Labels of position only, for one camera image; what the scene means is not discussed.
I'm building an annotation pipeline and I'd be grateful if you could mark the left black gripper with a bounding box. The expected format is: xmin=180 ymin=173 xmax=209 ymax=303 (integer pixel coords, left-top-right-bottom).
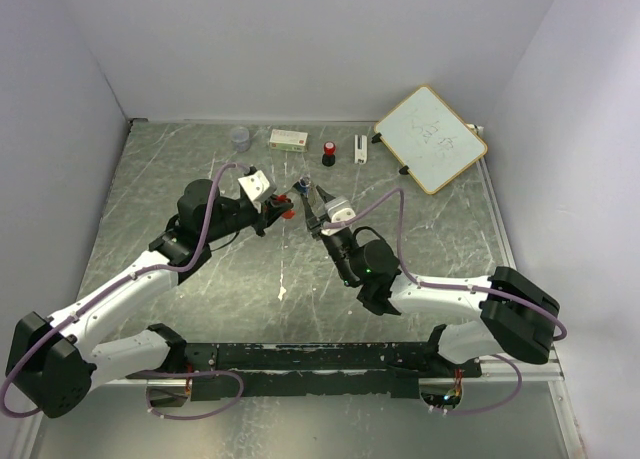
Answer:
xmin=202 ymin=192 xmax=293 ymax=243

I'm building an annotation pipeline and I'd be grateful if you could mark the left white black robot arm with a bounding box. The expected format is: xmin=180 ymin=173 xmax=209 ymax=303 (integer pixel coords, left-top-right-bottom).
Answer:
xmin=1 ymin=174 xmax=293 ymax=418

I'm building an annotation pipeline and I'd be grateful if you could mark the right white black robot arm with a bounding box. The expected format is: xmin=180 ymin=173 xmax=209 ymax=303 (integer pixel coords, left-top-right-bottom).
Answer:
xmin=301 ymin=189 xmax=566 ymax=377

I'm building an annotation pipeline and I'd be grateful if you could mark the red black stamp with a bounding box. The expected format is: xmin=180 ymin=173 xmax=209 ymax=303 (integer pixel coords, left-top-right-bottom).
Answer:
xmin=322 ymin=141 xmax=336 ymax=167

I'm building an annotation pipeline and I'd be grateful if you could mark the white red cardboard box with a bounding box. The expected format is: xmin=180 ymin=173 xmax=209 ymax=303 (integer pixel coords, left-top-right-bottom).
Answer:
xmin=269 ymin=129 xmax=308 ymax=153

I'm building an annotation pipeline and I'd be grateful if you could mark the white black small device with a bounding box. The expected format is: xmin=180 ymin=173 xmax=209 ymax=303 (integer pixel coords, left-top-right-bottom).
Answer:
xmin=354 ymin=135 xmax=368 ymax=164

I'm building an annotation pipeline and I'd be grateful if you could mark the clear plastic cup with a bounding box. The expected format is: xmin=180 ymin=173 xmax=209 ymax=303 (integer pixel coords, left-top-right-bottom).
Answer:
xmin=230 ymin=126 xmax=251 ymax=153

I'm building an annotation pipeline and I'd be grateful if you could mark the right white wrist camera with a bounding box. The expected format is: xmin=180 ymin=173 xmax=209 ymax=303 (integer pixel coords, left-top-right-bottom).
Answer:
xmin=324 ymin=196 xmax=356 ymax=224

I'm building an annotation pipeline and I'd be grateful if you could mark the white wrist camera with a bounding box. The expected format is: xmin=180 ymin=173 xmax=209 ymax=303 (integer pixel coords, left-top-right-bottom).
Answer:
xmin=238 ymin=170 xmax=277 ymax=204
xmin=324 ymin=196 xmax=356 ymax=224

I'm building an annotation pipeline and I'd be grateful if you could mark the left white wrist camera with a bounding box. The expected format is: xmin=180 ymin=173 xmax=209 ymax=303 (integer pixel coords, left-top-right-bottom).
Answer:
xmin=238 ymin=170 xmax=277 ymax=204

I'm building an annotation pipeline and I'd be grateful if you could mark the purple cable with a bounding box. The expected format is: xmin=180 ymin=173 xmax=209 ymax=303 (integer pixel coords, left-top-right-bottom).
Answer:
xmin=429 ymin=353 xmax=524 ymax=416
xmin=0 ymin=162 xmax=256 ymax=419
xmin=322 ymin=187 xmax=569 ymax=341
xmin=132 ymin=369 xmax=246 ymax=421

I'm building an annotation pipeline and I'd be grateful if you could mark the small whiteboard wooden frame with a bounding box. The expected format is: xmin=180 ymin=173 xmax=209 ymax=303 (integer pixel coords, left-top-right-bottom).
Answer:
xmin=374 ymin=85 xmax=488 ymax=195

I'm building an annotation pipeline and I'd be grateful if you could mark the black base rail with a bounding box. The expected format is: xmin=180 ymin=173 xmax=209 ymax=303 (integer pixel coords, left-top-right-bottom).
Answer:
xmin=124 ymin=341 xmax=484 ymax=401

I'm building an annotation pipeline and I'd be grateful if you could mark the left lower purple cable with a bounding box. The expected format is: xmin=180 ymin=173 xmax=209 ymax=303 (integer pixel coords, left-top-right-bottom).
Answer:
xmin=132 ymin=369 xmax=246 ymax=421

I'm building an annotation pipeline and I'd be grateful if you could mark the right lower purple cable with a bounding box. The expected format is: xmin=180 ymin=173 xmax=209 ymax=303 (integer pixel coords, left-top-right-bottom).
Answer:
xmin=429 ymin=353 xmax=524 ymax=416

